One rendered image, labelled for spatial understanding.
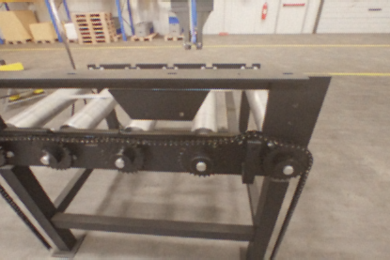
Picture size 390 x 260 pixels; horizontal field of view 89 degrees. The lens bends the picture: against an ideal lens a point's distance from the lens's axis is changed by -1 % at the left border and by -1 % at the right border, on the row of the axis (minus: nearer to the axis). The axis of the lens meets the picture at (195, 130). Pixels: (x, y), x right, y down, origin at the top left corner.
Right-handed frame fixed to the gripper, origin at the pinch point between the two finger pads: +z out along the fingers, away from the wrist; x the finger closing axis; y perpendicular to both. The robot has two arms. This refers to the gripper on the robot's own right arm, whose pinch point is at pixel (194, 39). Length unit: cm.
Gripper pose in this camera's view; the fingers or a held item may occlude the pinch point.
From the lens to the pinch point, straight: 53.6
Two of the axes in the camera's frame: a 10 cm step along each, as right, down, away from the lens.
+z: 0.3, 8.4, 5.5
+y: -0.8, 5.5, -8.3
